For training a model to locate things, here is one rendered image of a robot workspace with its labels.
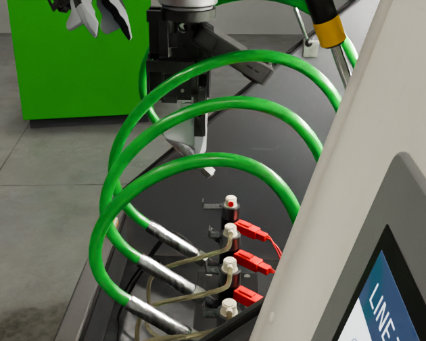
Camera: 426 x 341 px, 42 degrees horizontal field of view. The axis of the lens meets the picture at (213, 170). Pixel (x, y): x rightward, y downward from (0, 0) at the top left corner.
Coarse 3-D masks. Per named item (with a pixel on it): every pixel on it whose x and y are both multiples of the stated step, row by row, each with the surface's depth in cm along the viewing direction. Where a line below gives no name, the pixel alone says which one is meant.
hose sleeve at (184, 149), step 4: (168, 140) 92; (172, 144) 92; (176, 144) 91; (180, 144) 91; (184, 144) 91; (176, 148) 92; (180, 148) 91; (184, 148) 91; (188, 148) 91; (180, 152) 92; (184, 152) 91; (188, 152) 91; (192, 152) 91; (184, 156) 92; (200, 168) 91
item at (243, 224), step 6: (240, 222) 83; (246, 222) 83; (240, 228) 83; (246, 228) 82; (252, 228) 82; (258, 228) 82; (246, 234) 82; (252, 234) 81; (258, 234) 81; (264, 234) 81; (264, 240) 81
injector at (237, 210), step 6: (222, 204) 83; (222, 210) 83; (228, 210) 82; (234, 210) 82; (222, 216) 83; (228, 216) 83; (234, 216) 83; (222, 222) 84; (228, 222) 83; (234, 222) 83; (222, 228) 84; (216, 240) 85
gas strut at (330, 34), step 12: (312, 0) 39; (324, 0) 39; (312, 12) 39; (324, 12) 39; (336, 12) 39; (324, 24) 39; (336, 24) 39; (324, 36) 40; (336, 36) 40; (336, 48) 41; (336, 60) 41; (348, 72) 42
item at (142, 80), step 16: (224, 0) 78; (240, 0) 78; (272, 0) 76; (288, 0) 75; (304, 0) 75; (352, 48) 74; (144, 64) 88; (352, 64) 75; (144, 80) 89; (144, 96) 91
